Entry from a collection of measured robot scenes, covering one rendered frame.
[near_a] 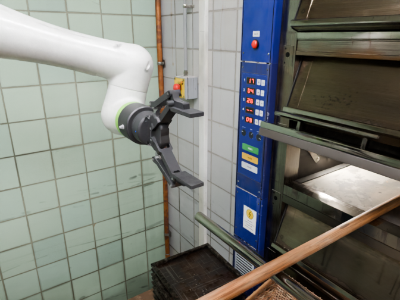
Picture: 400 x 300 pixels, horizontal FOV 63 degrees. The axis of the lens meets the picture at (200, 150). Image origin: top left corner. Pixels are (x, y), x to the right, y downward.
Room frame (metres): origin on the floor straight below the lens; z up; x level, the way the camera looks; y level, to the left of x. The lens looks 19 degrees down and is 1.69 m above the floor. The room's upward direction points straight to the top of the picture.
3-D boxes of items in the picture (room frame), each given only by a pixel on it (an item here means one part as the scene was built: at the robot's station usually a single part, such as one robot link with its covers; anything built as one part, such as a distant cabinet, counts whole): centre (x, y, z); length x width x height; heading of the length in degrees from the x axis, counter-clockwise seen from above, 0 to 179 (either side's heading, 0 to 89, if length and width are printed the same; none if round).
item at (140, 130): (0.70, 0.10, 1.49); 0.09 x 0.07 x 0.08; 34
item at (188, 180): (0.59, 0.02, 1.42); 0.07 x 0.03 x 0.01; 34
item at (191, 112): (0.59, 0.02, 1.56); 0.07 x 0.03 x 0.01; 34
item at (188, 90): (1.56, 0.07, 1.46); 0.10 x 0.07 x 0.10; 34
